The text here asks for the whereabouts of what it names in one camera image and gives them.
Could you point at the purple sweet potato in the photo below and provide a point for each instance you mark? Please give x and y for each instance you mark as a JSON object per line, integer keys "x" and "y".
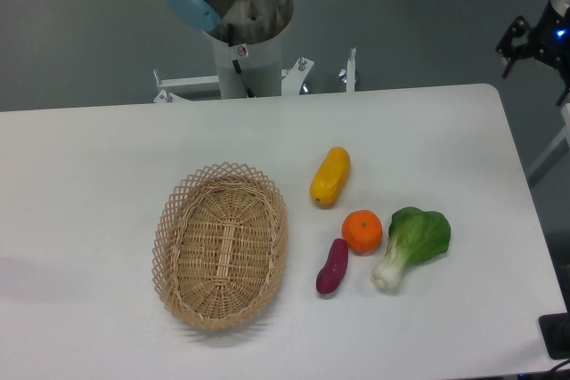
{"x": 333, "y": 271}

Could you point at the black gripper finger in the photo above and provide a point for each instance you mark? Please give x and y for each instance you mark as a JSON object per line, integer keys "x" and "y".
{"x": 511, "y": 56}
{"x": 518, "y": 28}

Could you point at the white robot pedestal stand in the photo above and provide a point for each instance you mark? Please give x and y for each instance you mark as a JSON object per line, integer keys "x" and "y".
{"x": 242, "y": 71}

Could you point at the white table leg frame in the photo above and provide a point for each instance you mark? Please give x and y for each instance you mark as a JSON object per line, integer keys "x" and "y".
{"x": 551, "y": 154}

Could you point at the oval wicker basket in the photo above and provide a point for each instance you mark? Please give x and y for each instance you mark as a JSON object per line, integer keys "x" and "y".
{"x": 220, "y": 246}

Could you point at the green bok choy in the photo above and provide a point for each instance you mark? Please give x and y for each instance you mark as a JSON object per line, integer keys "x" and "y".
{"x": 414, "y": 237}

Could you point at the orange tangerine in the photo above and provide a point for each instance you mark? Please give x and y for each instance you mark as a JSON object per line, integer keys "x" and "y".
{"x": 363, "y": 231}

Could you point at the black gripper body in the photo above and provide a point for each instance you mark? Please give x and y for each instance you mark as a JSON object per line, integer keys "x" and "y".
{"x": 548, "y": 41}

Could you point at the black device at table corner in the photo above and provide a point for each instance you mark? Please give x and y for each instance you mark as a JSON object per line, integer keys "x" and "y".
{"x": 555, "y": 334}

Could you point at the yellow mango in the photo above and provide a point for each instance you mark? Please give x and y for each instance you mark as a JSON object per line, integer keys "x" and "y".
{"x": 331, "y": 177}

